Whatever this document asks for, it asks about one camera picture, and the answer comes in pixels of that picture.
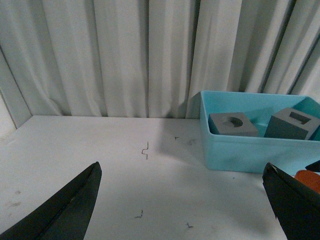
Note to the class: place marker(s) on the orange cylinder part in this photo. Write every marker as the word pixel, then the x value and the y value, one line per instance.
pixel 309 178

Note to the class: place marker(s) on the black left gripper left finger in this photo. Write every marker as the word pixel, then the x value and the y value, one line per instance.
pixel 64 216

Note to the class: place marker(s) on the white curtain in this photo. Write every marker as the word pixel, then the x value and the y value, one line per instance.
pixel 151 58

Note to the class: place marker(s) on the blue plastic box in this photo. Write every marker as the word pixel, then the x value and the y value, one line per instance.
pixel 251 154

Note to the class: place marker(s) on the gray block with round hole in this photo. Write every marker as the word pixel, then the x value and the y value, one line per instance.
pixel 231 124

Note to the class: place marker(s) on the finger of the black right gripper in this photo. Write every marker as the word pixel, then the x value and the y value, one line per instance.
pixel 314 167

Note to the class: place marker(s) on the gray block with square hole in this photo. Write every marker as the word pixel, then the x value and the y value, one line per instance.
pixel 290 123

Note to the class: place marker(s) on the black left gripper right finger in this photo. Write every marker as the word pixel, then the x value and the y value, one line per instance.
pixel 295 205

